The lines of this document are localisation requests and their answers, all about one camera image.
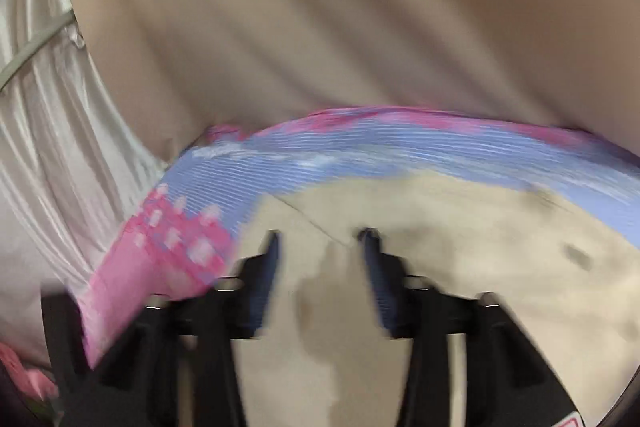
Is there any white satin cloth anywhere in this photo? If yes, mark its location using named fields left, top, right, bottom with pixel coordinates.
left=0, top=0, right=168, bottom=365

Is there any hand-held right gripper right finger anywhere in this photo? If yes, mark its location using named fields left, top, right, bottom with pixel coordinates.
left=358, top=228, right=577, bottom=427

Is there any grey cord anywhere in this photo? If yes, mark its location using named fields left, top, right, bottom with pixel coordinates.
left=0, top=9, right=77, bottom=92

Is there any beige bed sheet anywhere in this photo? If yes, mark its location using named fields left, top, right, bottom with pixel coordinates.
left=57, top=0, right=640, bottom=158

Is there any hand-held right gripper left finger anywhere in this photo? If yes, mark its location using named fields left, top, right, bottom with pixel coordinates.
left=42, top=230, right=282, bottom=427

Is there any pink and blue striped cloth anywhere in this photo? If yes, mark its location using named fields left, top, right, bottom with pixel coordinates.
left=82, top=106, right=640, bottom=370

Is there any cream stained small garment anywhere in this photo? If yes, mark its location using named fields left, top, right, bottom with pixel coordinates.
left=231, top=171, right=640, bottom=427

